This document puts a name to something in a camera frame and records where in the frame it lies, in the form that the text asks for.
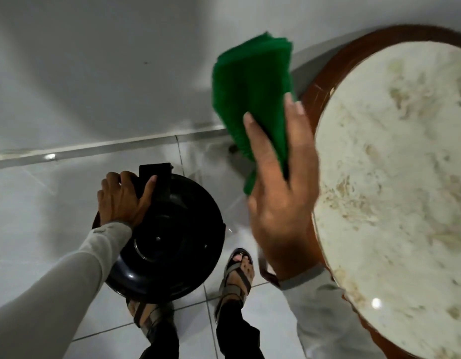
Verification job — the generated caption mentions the person's right sandal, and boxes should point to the person's right sandal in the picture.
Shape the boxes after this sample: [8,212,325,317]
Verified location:
[215,248,256,323]

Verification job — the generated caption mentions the person's left hand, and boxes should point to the person's left hand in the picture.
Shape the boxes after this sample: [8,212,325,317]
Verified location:
[97,171,158,231]

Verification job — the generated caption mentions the black trousers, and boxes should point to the black trousers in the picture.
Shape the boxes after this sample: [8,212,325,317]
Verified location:
[139,298,265,359]

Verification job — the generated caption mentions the person's left sandal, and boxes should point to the person's left sandal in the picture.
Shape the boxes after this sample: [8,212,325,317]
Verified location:
[126,298,176,345]

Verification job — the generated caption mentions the round marble-top wooden table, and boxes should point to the round marble-top wooden table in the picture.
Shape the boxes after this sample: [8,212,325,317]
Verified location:
[228,24,461,359]

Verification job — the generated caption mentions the person's right forearm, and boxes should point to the person's right forearm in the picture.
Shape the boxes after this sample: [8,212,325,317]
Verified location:
[278,263,378,359]

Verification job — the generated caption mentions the person's left forearm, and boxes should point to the person's left forearm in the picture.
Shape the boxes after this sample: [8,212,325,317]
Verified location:
[0,221,133,359]

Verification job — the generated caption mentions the black round cooking pot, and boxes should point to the black round cooking pot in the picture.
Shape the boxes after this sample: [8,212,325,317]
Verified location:
[92,163,227,304]

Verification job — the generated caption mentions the person's sandal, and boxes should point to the person's sandal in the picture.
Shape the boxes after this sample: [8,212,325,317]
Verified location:
[215,248,256,323]
[126,298,176,345]

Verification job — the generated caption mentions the person's right hand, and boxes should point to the person's right hand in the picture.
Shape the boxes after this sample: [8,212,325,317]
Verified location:
[243,92,325,284]

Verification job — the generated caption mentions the green cleaning cloth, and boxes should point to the green cleaning cloth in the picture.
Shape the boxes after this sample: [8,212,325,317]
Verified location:
[211,31,299,195]

